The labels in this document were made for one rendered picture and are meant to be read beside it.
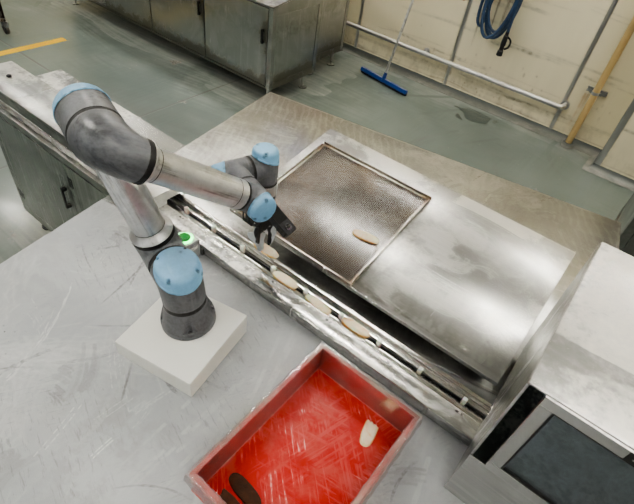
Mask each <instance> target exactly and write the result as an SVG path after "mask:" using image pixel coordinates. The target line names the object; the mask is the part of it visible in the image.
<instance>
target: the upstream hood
mask: <svg viewBox="0 0 634 504"><path fill-rule="evenodd" d="M58 92H59V91H57V90H56V89H54V88H53V87H51V86H49V85H48V84H46V83H45V82H43V81H42V80H40V79H39V78H37V77H36V76H34V75H33V74H31V73H29V72H28V71H26V70H25V69H23V68H22V67H20V66H19V65H17V64H16V63H14V62H12V61H9V62H4V63H0V100H1V101H3V102H4V103H5V104H7V105H8V106H10V107H11V108H12V109H14V110H15V111H17V112H18V113H19V114H21V115H22V116H24V117H25V118H26V119H28V120H29V121H31V122H32V123H33V124H35V125H36V126H37V127H39V128H40V129H42V130H43V131H44V132H46V133H47V134H49V135H50V136H51V137H53V138H54V139H56V140H57V141H58V142H60V143H61V144H63V145H64V146H65V147H67V148H68V149H70V147H69V145H68V143H67V141H66V139H65V137H64V135H63V133H62V131H61V129H60V127H59V126H58V125H57V123H56V122H55V120H54V118H53V111H52V103H53V100H54V98H55V96H56V94H57V93H58ZM70 150H71V149H70ZM146 185H147V187H148V188H149V190H150V192H151V194H152V196H153V198H154V200H155V202H156V204H157V206H158V208H160V207H162V206H164V205H166V204H167V200H168V199H169V198H171V197H173V196H175V195H177V194H179V193H181V192H177V191H174V190H171V189H167V188H164V187H161V186H158V185H154V184H151V183H148V182H146Z"/></svg>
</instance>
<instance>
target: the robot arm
mask: <svg viewBox="0 0 634 504"><path fill-rule="evenodd" d="M52 111H53V118H54V120H55V122H56V123H57V125H58V126H59V127H60V129H61V131H62V133H63V135H64V137H65V139H66V141H67V143H68V145H69V147H70V149H71V151H72V152H73V154H74V155H75V156H76V157H77V158H78V159H79V160H80V161H81V162H82V163H84V164H86V165H87V166H89V167H91V168H93V169H94V170H95V172H96V173H97V175H98V177H99V178H100V180H101V181H102V183H103V185H104V186H105V188H106V190H107V191H108V193H109V195H110V196H111V198H112V199H113V201H114V203H115V204H116V206H117V208H118V209H119V211H120V213H121V214H122V216H123V217H124V219H125V221H126V222H127V224H128V226H129V227H130V229H131V230H130V233H129V238H130V240H131V242H132V244H133V245H134V247H135V249H136V251H137V252H138V253H139V255H140V257H141V258H142V260H143V262H144V264H145V266H146V267H147V269H148V271H149V273H150V275H151V277H152V278H153V280H154V282H155V284H156V286H157V288H158V290H159V293H160V297H161V301H162V304H163V306H162V310H161V315H160V322H161V325H162V329H163V331H164V332H165V333H166V334H167V335H168V336H169V337H171V338H173V339H175V340H179V341H191V340H195V339H198V338H200V337H202V336H204V335H205V334H207V333H208V332H209V331H210V330H211V329H212V327H213V326H214V324H215V321H216V311H215V307H214V305H213V303H212V301H211V300H210V299H209V298H208V296H207V295H206V290H205V284H204V278H203V268H202V264H201V262H200V260H199V258H198V256H197V255H196V254H195V253H194V252H193V251H192V250H190V249H188V248H186V246H185V244H184V243H183V241H182V240H181V238H180V236H179V234H178V232H177V230H176V228H175V226H174V224H173V222H172V220H171V219H170V218H169V217H168V216H166V215H163V214H161V212H160V210H159V208H158V206H157V204H156V202H155V200H154V198H153V196H152V194H151V192H150V190H149V188H148V187H147V185H146V182H148V183H151V184H154V185H158V186H161V187H164V188H167V189H171V190H174V191H177V192H181V193H184V194H187V195H191V196H194V197H197V198H200V199H204V200H207V201H210V202H214V203H217V204H220V205H224V206H227V207H230V208H233V209H237V210H240V211H243V221H245V222H246V223H247V224H249V225H250V226H255V228H254V230H253V232H248V234H247V235H248V237H249V239H250V240H251V241H253V242H254V243H255V245H256V248H257V250H258V251H259V252H261V251H262V250H263V249H264V246H263V245H264V238H265V236H266V234H267V235H268V240H267V244H268V245H270V244H271V243H272V241H273V239H274V237H275V234H276V231H278V232H279V233H280V234H281V236H282V237H283V238H286V237H288V236H289V235H290V234H292V233H293V232H294V231H295V230H296V227H295V226H294V224H293V223H292V222H291V221H290V220H289V218H288V217H287V216H286V215H285V214H284V213H283V211H282V210H281V209H280V208H279V207H278V205H277V204H276V202H275V199H276V194H277V185H278V170H279V164H280V161H279V150H278V148H277V147H276V146H275V145H273V144H271V143H267V142H260V143H257V144H256V145H254V146H253V148H252V151H251V155H247V156H244V157H239V158H235V159H231V160H227V161H222V162H219V163H216V164H213V165H211V167H209V166H206V165H203V164H201V163H198V162H195V161H193V160H190V159H187V158H185V157H182V156H179V155H177V154H174V153H171V152H168V151H166V150H163V149H160V148H158V147H157V145H156V143H155V142H154V141H153V140H151V139H148V138H146V137H144V136H141V135H140V134H138V133H137V132H135V131H134V130H133V129H132V128H131V127H130V126H129V125H128V124H127V123H126V122H125V121H124V119H123V118H122V116H121V115H120V113H119V112H118V111H117V109H116V108H115V106H114V105H113V103H112V101H111V99H110V97H109V96H108V95H107V94H106V93H105V92H104V91H103V90H101V89H100V88H99V87H97V86H95V85H92V84H89V83H74V84H71V85H68V86H66V87H64V88H63V89H61V90H60V91H59V92H58V93H57V94H56V96H55V98H54V100H53V103H52ZM244 212H245V213H246V216H245V218H244ZM263 231H264V232H263Z"/></svg>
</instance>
